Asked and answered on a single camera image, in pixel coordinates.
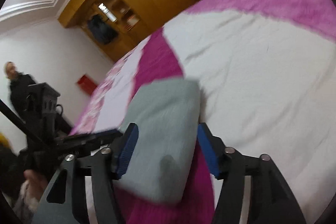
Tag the person's left hand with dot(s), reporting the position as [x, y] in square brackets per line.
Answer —
[37, 184]

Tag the bystander in black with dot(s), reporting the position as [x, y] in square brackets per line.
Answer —
[18, 86]

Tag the grey pants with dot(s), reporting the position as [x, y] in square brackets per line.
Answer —
[166, 113]

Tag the pink patterned bedspread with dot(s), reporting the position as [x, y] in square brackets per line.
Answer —
[266, 71]

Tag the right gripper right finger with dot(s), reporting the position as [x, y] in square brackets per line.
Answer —
[251, 184]

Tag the dark hanging jacket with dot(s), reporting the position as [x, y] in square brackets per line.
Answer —
[100, 30]

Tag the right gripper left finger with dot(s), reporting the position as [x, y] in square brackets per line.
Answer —
[90, 164]

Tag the red wall box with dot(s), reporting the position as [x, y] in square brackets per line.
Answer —
[87, 85]

